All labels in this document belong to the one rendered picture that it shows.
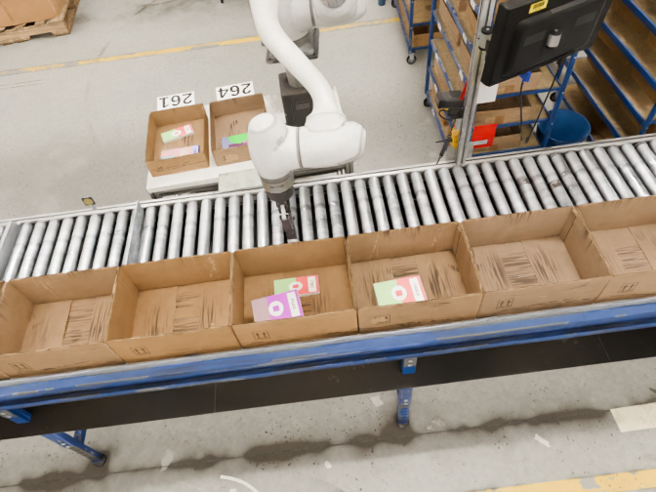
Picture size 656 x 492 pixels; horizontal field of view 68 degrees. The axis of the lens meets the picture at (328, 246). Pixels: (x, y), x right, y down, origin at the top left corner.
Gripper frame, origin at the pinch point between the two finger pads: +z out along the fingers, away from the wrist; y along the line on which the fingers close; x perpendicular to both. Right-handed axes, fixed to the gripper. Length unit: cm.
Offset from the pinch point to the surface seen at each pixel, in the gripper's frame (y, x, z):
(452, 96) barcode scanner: -71, 68, 12
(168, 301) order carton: -2, -50, 32
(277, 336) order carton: 20.1, -9.6, 28.1
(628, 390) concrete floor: 21, 140, 124
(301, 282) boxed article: -2.1, -1.2, 31.8
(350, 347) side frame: 25.4, 13.6, 31.7
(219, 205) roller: -59, -38, 46
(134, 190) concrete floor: -155, -123, 118
